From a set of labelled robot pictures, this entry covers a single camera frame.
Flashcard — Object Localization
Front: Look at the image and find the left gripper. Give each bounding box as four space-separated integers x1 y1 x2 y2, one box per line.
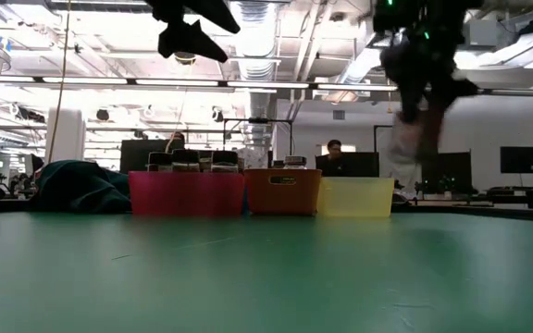
144 0 242 64

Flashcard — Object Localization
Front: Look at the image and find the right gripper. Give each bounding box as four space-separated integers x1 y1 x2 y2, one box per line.
372 0 483 124

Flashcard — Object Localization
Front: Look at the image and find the black ceiling dome fixture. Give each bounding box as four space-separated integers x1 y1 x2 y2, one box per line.
175 50 198 67

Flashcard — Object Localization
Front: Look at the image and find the black computer monitor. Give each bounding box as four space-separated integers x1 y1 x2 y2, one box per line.
340 151 380 179
500 145 533 175
118 138 187 173
421 150 474 189

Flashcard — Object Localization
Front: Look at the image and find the person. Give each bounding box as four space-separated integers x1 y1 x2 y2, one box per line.
316 139 347 178

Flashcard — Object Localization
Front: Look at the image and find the yellow plastic bin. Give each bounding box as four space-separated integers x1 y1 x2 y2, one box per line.
316 177 396 219

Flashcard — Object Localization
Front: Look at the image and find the dark desk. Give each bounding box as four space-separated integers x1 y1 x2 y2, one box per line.
414 184 533 212

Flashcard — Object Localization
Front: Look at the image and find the pink plastic bin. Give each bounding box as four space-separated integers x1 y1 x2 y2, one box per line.
128 170 246 218

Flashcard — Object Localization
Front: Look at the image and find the white pillar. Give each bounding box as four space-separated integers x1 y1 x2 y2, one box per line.
46 108 87 164

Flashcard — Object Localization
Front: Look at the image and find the orange plastic bin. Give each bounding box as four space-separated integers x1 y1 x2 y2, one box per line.
242 167 323 216

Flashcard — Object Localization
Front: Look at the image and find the teal cloth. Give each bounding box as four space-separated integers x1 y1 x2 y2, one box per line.
29 159 132 215

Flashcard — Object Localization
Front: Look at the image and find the green table mat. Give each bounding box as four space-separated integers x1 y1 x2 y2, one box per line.
0 210 533 333

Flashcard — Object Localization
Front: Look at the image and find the horizontal metal frame bar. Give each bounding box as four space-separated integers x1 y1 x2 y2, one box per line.
0 76 533 99

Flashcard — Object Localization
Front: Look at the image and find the black metal stand frame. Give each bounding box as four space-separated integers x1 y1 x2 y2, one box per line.
222 117 294 170

